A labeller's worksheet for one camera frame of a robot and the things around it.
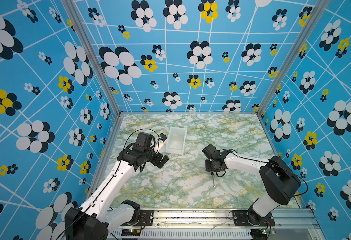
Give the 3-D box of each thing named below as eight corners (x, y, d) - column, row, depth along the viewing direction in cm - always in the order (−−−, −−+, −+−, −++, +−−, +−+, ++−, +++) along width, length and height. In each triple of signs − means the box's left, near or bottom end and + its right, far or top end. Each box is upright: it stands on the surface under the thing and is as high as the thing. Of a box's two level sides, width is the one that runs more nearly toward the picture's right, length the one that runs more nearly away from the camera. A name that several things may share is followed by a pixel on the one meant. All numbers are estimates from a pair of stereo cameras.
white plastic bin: (166, 154, 99) (165, 148, 93) (171, 131, 111) (170, 125, 106) (183, 156, 98) (183, 150, 92) (186, 133, 110) (187, 127, 104)
